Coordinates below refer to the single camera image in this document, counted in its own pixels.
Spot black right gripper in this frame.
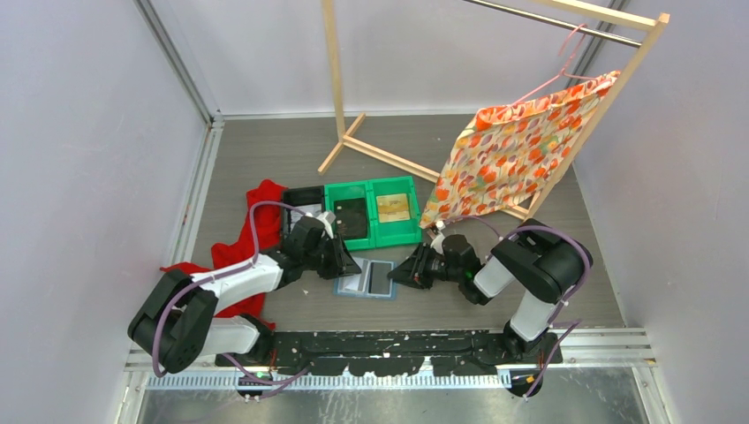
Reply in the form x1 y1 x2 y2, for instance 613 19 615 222
388 241 464 289

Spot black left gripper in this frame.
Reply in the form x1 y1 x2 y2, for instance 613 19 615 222
302 233 359 280

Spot white silver credit card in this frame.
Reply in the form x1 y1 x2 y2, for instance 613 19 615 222
340 258 369 293

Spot blue card holder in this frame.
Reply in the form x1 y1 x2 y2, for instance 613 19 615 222
333 257 396 299

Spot dark credit card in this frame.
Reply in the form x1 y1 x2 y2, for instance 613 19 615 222
368 261 392 297

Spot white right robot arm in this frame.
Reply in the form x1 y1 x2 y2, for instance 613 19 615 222
388 219 594 363

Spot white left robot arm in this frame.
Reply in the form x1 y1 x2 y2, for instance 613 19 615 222
126 212 361 376

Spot dark cards stack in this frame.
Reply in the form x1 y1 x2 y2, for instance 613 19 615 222
333 198 369 240

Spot green bin with gold cards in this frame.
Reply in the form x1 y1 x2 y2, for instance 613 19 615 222
370 176 422 247

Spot green bin with dark cards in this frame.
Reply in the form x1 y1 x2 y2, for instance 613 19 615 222
323 180 376 251

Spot gold cards stack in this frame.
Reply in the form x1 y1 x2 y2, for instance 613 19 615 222
376 193 411 223

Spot white cards in black bin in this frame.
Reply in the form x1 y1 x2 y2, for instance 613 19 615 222
289 203 322 228

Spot black plastic bin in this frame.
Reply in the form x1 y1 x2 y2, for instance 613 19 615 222
281 185 326 237

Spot red cloth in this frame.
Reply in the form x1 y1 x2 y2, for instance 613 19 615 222
161 179 287 330

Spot floral orange fabric bag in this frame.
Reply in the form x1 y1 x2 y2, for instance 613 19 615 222
420 71 619 229

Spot wooden clothes rack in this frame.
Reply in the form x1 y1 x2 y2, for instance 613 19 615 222
318 1 670 183

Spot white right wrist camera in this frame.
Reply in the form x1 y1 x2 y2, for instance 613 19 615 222
427 220 446 255

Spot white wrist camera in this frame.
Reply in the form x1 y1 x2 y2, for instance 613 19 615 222
427 220 446 255
305 211 336 239

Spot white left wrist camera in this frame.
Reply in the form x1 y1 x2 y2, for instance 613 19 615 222
305 211 336 239

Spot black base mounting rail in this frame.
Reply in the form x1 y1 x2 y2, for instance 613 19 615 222
231 329 563 377

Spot pink wire hanger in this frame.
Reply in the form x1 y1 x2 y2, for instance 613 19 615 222
509 24 594 107

